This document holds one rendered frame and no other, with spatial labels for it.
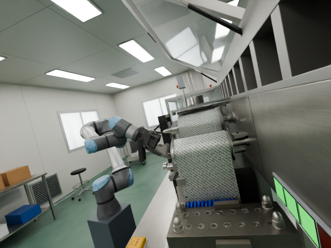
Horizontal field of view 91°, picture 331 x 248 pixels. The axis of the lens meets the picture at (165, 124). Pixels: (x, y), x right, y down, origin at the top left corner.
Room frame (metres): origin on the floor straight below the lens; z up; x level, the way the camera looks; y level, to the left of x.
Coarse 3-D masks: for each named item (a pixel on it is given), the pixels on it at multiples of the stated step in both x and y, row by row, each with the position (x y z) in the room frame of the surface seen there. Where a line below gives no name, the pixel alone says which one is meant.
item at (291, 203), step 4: (288, 196) 0.35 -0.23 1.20; (288, 200) 0.35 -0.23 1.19; (292, 200) 0.33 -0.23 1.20; (288, 204) 0.36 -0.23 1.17; (292, 204) 0.34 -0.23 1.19; (288, 208) 0.36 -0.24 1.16; (292, 208) 0.34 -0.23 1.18; (296, 208) 0.32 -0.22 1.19; (292, 212) 0.35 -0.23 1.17; (296, 212) 0.32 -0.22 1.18; (296, 216) 0.33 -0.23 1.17
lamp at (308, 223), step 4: (300, 208) 0.30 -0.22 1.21; (300, 212) 0.30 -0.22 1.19; (304, 212) 0.29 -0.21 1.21; (300, 216) 0.31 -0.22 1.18; (304, 216) 0.29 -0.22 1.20; (308, 216) 0.28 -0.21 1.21; (304, 220) 0.29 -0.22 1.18; (308, 220) 0.28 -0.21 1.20; (312, 220) 0.27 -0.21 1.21; (304, 224) 0.30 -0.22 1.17; (308, 224) 0.28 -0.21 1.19; (312, 224) 0.27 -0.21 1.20; (304, 228) 0.30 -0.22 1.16; (308, 228) 0.28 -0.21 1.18; (312, 228) 0.27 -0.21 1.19; (308, 232) 0.29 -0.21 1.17; (312, 232) 0.27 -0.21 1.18; (312, 236) 0.28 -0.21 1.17; (316, 236) 0.26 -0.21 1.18; (316, 240) 0.26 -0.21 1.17; (316, 244) 0.27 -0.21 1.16
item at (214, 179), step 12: (180, 168) 0.71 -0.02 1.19; (192, 168) 0.69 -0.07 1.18; (204, 168) 0.68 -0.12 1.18; (216, 168) 0.67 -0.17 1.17; (228, 168) 0.66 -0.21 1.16; (192, 180) 0.70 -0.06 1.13; (204, 180) 0.68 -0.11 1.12; (216, 180) 0.67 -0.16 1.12; (228, 180) 0.66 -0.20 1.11; (192, 192) 0.70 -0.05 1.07; (204, 192) 0.69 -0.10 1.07; (216, 192) 0.67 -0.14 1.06; (228, 192) 0.66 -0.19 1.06
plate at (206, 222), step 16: (192, 208) 0.66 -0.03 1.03; (208, 208) 0.63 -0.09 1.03; (240, 208) 0.59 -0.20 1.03; (256, 208) 0.57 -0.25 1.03; (192, 224) 0.56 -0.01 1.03; (208, 224) 0.55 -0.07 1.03; (224, 224) 0.53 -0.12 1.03; (240, 224) 0.52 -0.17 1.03; (256, 224) 0.50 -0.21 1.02; (288, 224) 0.47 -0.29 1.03; (176, 240) 0.52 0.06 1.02; (192, 240) 0.51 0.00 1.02; (208, 240) 0.50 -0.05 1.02; (256, 240) 0.46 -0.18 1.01; (272, 240) 0.45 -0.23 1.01; (288, 240) 0.44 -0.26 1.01
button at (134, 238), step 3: (132, 237) 0.72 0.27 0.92; (135, 237) 0.71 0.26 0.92; (138, 237) 0.71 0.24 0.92; (141, 237) 0.70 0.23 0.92; (144, 237) 0.70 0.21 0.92; (132, 240) 0.70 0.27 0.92; (135, 240) 0.70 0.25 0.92; (138, 240) 0.69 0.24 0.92; (141, 240) 0.69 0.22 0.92; (144, 240) 0.69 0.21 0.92; (129, 243) 0.69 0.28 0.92; (132, 243) 0.68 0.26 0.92; (135, 243) 0.68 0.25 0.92; (138, 243) 0.67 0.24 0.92; (141, 243) 0.67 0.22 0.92; (144, 243) 0.69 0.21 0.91; (129, 246) 0.67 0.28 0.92; (132, 246) 0.66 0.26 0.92; (135, 246) 0.66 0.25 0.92; (138, 246) 0.66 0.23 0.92; (141, 246) 0.66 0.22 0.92
